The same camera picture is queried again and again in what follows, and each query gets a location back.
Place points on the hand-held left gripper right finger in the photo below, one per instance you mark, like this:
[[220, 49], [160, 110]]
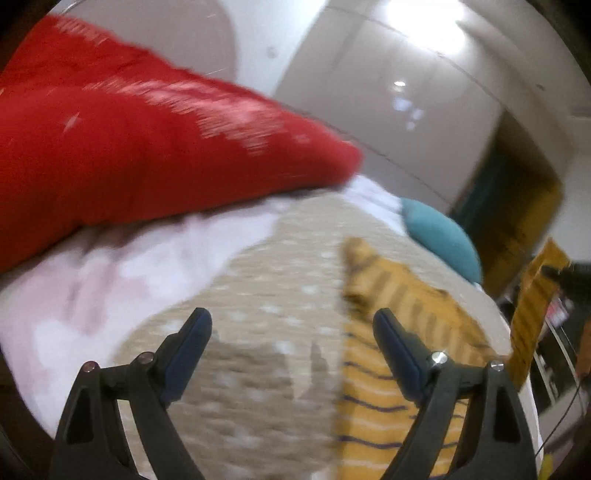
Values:
[[402, 353]]

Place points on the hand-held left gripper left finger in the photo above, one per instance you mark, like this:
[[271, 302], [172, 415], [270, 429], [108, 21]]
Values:
[[187, 350]]

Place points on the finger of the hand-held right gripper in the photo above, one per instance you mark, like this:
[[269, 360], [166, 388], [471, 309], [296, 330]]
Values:
[[550, 272]]

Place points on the yellow striped small garment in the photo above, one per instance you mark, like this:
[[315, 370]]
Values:
[[392, 300]]

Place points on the beige dotted blanket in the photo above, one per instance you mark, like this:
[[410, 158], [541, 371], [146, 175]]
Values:
[[277, 300]]

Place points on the teal pillow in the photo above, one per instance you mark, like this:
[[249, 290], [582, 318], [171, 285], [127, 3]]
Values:
[[441, 240]]

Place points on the white pink bed sheet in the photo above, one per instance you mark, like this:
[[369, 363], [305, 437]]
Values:
[[92, 286]]

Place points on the red pillow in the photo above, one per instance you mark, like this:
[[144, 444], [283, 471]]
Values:
[[120, 143]]

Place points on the white wardrobe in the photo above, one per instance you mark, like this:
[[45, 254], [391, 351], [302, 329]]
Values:
[[388, 101]]

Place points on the wooden door frame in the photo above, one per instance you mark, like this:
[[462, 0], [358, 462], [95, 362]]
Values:
[[517, 194]]

